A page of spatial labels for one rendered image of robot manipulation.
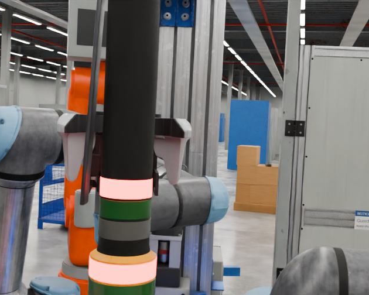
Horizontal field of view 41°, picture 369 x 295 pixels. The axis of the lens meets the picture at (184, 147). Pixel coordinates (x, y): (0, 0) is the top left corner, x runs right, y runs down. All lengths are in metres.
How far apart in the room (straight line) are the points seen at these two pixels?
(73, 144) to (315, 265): 0.47
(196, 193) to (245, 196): 9.02
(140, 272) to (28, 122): 0.71
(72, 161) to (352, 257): 0.50
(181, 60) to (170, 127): 0.87
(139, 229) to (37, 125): 0.70
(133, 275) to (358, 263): 0.54
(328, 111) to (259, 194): 7.59
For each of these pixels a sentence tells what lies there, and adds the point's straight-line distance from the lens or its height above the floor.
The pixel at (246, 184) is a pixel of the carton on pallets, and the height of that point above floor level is 0.51.
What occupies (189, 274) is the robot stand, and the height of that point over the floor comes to 1.26.
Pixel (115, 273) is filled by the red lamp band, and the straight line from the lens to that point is 0.32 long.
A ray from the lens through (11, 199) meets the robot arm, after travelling 1.04.
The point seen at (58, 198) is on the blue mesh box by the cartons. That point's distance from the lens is 7.40.
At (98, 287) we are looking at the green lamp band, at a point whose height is 1.55.
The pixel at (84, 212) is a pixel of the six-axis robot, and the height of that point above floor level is 0.86.
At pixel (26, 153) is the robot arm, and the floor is 1.58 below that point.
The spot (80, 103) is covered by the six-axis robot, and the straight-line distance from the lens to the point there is 4.46.
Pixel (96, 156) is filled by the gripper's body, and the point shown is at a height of 1.62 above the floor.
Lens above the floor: 1.66
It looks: 3 degrees down
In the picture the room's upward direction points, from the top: 3 degrees clockwise
